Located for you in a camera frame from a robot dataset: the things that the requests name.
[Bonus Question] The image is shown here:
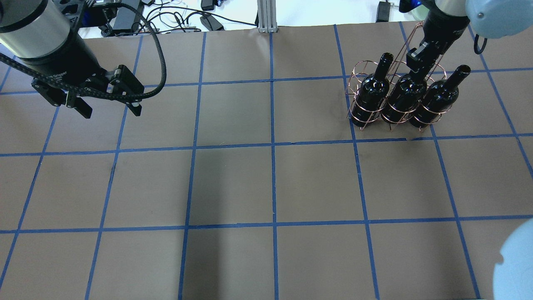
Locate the dark wine bottle rack left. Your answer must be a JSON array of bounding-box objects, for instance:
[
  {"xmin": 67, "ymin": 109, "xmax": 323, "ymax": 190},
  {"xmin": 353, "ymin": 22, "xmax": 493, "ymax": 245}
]
[{"xmin": 408, "ymin": 65, "xmax": 471, "ymax": 131}]

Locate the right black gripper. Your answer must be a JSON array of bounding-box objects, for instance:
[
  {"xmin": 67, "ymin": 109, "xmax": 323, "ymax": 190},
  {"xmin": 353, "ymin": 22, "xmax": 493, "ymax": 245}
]
[{"xmin": 406, "ymin": 12, "xmax": 470, "ymax": 73}]

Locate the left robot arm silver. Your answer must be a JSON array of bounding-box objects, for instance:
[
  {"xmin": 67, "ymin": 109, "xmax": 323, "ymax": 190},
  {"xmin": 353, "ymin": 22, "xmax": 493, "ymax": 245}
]
[{"xmin": 0, "ymin": 0, "xmax": 144, "ymax": 118}]

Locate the aluminium frame post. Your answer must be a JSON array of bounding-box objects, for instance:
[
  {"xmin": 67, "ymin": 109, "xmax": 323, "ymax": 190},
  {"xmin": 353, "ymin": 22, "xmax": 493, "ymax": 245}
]
[{"xmin": 257, "ymin": 0, "xmax": 279, "ymax": 33}]

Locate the dark wine bottle rack right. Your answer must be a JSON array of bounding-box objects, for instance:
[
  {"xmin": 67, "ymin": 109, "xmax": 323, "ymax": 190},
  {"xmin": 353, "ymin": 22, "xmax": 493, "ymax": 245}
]
[{"xmin": 351, "ymin": 52, "xmax": 394, "ymax": 129}]

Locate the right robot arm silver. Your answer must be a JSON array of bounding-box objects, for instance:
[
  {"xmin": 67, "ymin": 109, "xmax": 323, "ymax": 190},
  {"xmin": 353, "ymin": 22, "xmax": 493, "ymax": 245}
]
[{"xmin": 400, "ymin": 0, "xmax": 533, "ymax": 73}]

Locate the dark wine bottle rack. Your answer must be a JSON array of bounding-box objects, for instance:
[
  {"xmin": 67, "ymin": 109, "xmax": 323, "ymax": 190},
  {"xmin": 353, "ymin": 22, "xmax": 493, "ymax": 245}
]
[
  {"xmin": 351, "ymin": 52, "xmax": 394, "ymax": 129},
  {"xmin": 408, "ymin": 65, "xmax": 471, "ymax": 131}
]

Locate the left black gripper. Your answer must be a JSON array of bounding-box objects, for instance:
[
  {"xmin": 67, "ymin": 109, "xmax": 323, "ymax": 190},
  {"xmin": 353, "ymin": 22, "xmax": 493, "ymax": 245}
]
[{"xmin": 32, "ymin": 65, "xmax": 145, "ymax": 119}]

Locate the copper wire wine rack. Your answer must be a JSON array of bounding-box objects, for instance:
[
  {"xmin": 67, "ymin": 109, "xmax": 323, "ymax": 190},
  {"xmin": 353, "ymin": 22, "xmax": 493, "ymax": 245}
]
[{"xmin": 349, "ymin": 22, "xmax": 447, "ymax": 125}]

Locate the black adapter on table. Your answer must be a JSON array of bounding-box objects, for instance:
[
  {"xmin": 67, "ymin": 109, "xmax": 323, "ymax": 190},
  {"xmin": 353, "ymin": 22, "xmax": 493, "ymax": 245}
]
[{"xmin": 375, "ymin": 0, "xmax": 391, "ymax": 23}]

